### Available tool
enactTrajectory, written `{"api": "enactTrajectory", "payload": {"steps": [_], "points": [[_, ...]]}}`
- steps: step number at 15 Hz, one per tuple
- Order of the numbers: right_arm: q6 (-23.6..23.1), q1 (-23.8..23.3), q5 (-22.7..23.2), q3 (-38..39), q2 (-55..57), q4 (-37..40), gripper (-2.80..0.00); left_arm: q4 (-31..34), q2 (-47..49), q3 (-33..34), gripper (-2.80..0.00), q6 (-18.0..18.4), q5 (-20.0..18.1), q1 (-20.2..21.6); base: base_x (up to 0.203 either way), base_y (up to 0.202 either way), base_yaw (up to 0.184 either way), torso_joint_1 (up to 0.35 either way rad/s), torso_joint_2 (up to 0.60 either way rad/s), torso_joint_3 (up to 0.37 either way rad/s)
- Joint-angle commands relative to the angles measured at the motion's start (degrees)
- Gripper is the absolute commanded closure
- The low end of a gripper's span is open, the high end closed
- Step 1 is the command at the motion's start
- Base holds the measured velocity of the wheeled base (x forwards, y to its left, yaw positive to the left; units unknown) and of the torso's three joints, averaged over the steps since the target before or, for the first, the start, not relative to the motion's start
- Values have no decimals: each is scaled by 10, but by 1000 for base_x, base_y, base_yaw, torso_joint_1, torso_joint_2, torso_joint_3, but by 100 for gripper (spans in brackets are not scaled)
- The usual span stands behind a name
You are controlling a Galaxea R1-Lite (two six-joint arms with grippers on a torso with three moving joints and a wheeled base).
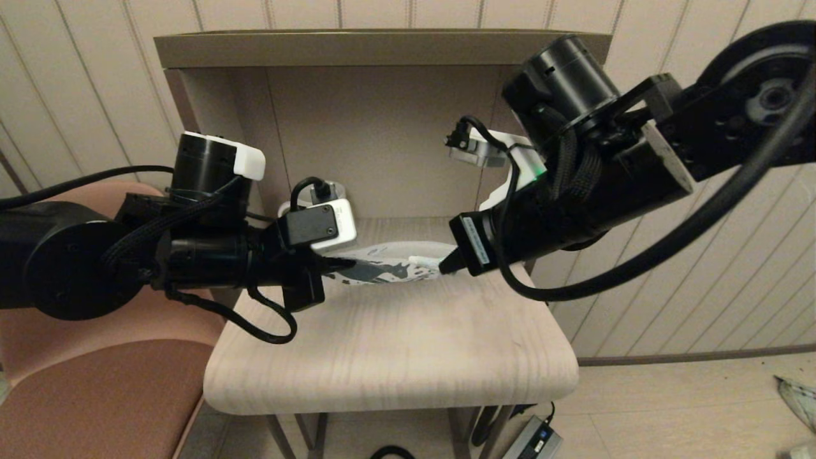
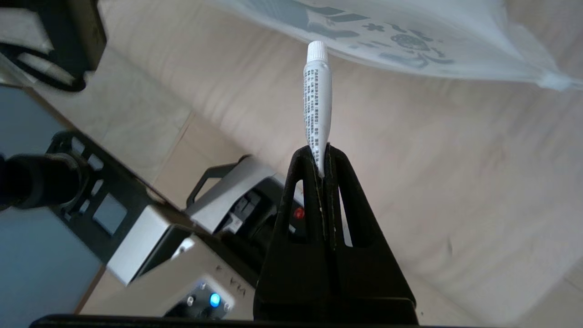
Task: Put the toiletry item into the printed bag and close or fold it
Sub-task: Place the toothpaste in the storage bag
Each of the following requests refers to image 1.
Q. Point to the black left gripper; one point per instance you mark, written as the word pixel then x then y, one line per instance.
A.
pixel 280 271

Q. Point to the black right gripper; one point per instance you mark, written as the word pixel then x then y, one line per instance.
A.
pixel 529 229

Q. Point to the white horse print pouch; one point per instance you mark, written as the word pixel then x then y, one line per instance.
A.
pixel 382 273

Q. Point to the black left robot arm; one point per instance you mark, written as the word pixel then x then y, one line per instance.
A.
pixel 64 268

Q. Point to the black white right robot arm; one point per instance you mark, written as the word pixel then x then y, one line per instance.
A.
pixel 720 127

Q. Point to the white ribbed ceramic mug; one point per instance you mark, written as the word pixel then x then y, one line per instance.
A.
pixel 339 191

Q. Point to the black round floor object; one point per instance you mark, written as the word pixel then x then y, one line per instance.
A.
pixel 382 454

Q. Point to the beige wooden table with hutch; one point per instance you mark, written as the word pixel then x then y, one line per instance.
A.
pixel 382 50

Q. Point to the grey crumpled floor object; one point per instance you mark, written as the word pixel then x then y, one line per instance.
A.
pixel 800 401

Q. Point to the small white floor object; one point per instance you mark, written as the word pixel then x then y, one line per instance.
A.
pixel 804 452

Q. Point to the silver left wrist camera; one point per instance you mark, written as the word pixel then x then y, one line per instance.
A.
pixel 319 226

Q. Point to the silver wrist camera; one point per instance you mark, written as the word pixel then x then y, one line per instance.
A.
pixel 319 226
pixel 523 145

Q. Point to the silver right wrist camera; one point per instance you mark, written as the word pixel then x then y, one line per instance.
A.
pixel 523 145

